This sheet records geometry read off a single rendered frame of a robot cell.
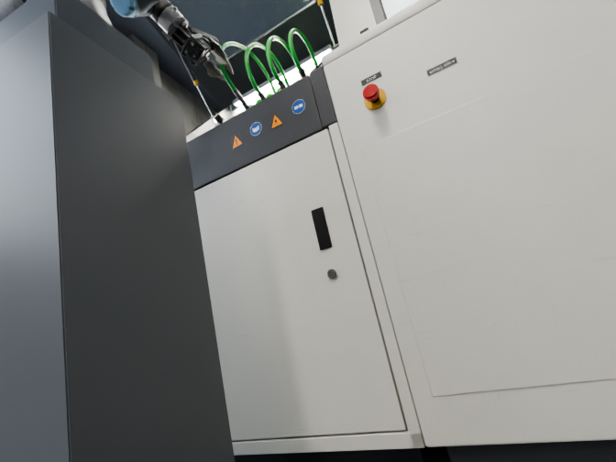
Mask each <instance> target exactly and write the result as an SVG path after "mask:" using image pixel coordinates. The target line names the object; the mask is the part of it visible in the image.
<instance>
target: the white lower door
mask: <svg viewBox="0 0 616 462"><path fill-rule="evenodd" d="M194 194H195V200H196V206H197V213H198V218H199V225H200V231H201V237H202V243H203V254H204V261H205V267H206V273H207V279H208V286H209V292H210V298H211V305H212V310H213V317H214V328H215V334H216V341H217V346H218V353H219V359H220V365H221V371H222V378H223V383H224V390H225V401H226V408H227V414H228V420H229V426H230V433H231V438H232V441H237V440H252V439H268V438H283V437H297V436H312V435H341V434H356V433H371V432H387V431H401V430H406V428H407V424H406V421H405V417H404V413H403V409H402V404H401V400H400V396H399V392H398V389H397V386H396V382H395V378H394V375H393V371H392V368H391V362H390V358H389V354H388V351H387V348H386V344H385V340H384V336H383V333H382V330H381V326H380V319H379V316H378V313H377V309H376V305H375V302H374V298H373V294H372V291H371V288H370V284H369V277H368V274H367V271H366V267H365V263H364V259H363V257H362V253H361V249H360V245H359V242H358V236H357V232H356V228H355V225H354V221H353V218H352V214H351V211H350V207H349V203H348V200H347V194H346V190H345V186H344V183H343V180H342V176H341V172H340V169H339V165H338V162H337V158H336V152H335V148H334V144H333V141H332V138H331V134H330V131H329V130H328V129H325V130H323V131H321V132H319V133H317V134H315V135H313V136H311V137H308V138H306V139H304V140H302V141H300V142H298V143H296V144H294V145H291V146H289V147H287V148H285V149H283V150H281V151H279V152H277V153H274V154H272V155H270V156H268V157H266V158H265V159H262V160H260V161H257V162H255V163H253V164H251V165H249V166H247V167H245V168H244V169H242V170H238V171H236V172H234V173H232V174H230V175H228V176H226V177H224V178H222V179H220V180H218V181H215V182H213V183H211V184H209V185H206V186H204V187H203V188H201V189H199V190H197V191H195V192H194Z"/></svg>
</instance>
